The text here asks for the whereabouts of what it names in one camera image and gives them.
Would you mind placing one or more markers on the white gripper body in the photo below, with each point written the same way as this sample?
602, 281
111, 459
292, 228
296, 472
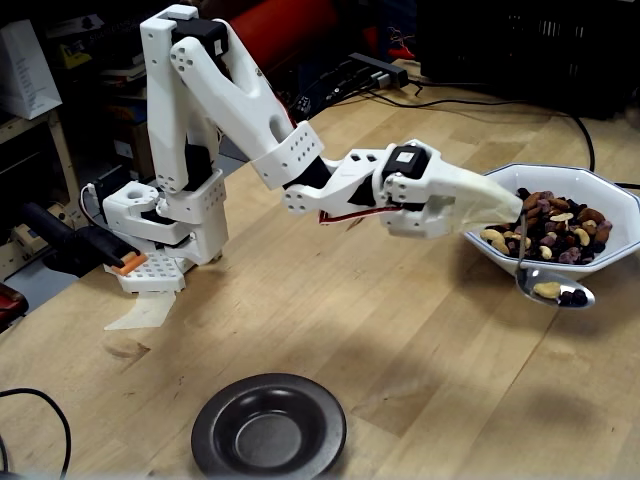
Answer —
434, 205

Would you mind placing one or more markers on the white fixed gripper finger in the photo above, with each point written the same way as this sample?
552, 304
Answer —
467, 217

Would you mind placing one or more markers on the white pivoting gripper finger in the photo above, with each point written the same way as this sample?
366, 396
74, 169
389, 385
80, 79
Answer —
407, 191

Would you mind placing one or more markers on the metal spoon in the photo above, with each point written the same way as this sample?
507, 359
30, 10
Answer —
530, 282

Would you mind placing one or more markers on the cashew nut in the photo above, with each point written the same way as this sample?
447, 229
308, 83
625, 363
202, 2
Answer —
547, 290

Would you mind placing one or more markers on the dark raisins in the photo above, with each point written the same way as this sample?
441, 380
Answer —
572, 298

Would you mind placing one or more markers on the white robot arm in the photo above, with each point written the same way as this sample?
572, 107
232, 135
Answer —
165, 125

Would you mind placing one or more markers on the white octagonal bowl blue rim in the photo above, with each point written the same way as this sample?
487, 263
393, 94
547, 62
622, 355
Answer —
550, 177

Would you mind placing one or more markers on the dark brown plate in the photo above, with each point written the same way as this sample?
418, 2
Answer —
270, 430

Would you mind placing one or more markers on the beige masking tape wrap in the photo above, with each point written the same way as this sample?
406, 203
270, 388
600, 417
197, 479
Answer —
490, 205

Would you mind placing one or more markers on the nut and dried fruit mix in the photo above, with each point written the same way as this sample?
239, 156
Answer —
560, 230

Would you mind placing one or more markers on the black power strip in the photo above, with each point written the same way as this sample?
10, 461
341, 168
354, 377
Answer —
375, 67

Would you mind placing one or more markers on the large black case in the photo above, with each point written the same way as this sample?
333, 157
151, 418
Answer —
525, 45

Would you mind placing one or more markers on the red chair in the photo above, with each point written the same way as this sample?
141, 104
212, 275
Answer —
300, 25

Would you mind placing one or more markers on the printed cardboard box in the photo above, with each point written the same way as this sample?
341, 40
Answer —
132, 150

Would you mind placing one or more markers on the stack of books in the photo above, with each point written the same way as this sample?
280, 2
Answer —
120, 72

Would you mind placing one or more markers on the black clamp orange tip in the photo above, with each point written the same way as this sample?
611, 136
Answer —
70, 240

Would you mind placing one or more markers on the small yellow object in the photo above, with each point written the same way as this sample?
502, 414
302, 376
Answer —
75, 55

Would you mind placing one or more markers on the white paper bag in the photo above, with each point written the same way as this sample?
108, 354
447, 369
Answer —
25, 75

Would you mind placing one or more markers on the red brown seat edge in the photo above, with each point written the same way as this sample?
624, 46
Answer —
10, 302

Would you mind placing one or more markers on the wooden shelf frame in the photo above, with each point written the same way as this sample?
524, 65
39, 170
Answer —
60, 150

